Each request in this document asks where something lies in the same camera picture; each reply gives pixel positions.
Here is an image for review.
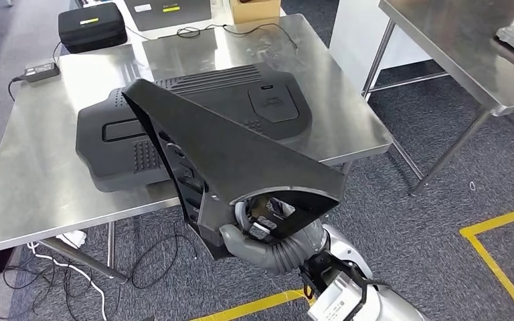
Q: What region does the thin black cable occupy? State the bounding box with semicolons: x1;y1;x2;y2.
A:
126;22;300;55

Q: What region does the white power strip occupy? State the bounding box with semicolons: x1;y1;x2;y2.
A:
55;230;88;250

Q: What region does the white floor cable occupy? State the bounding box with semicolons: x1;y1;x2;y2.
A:
26;241;108;321

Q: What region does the black adapter cable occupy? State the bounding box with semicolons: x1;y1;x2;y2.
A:
7;41;63;103

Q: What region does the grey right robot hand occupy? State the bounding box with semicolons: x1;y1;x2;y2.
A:
219;199;329;262

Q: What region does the black plastic plate frame part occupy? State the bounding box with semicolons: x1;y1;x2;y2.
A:
121;78;345;260

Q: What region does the stainless steel table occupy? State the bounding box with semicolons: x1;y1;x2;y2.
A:
362;0;514;197

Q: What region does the cardboard box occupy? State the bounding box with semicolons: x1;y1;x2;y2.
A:
229;0;282;24

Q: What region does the black carry case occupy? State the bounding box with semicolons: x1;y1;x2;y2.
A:
58;2;129;54

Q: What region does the black floor cable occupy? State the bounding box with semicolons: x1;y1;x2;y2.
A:
0;221;198;321

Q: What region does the flat black case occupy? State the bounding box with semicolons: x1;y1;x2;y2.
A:
124;0;213;32

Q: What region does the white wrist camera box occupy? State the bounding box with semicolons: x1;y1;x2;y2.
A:
307;271;368;321

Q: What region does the white cabinet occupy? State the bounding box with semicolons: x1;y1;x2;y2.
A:
327;0;433;84

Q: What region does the black power adapter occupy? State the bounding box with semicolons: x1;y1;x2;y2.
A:
24;60;60;84

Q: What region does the stainless steel workbench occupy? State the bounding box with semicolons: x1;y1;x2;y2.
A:
0;13;394;284

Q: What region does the large black plastic cover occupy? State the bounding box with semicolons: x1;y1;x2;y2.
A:
76;63;313;193

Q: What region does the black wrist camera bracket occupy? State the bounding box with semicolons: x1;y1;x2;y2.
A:
298;250;392;321

